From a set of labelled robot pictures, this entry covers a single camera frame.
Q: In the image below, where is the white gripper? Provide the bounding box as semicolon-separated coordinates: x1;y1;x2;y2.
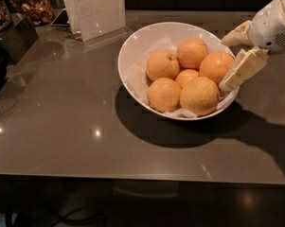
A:
219;0;285;92

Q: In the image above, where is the white ceramic bowl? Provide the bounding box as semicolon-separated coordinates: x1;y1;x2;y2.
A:
117;22;239;121

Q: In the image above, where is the white paper liner in bowl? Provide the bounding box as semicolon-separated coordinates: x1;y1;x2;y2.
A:
118;35;239;121

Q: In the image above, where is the small orange in centre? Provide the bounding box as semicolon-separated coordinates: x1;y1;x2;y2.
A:
175;69;199;88

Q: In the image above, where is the clear acrylic sign holder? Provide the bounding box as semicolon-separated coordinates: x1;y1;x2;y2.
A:
63;0;131;45

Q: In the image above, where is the black smartphone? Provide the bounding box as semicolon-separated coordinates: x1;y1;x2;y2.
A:
51;9;70;26

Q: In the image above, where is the jar of dried snacks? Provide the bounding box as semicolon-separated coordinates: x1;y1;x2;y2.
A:
10;0;54;26

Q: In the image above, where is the black box stand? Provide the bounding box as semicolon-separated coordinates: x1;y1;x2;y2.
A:
0;13;38;89

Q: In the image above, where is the black floor cable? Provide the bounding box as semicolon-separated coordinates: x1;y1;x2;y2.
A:
4;201;107;227

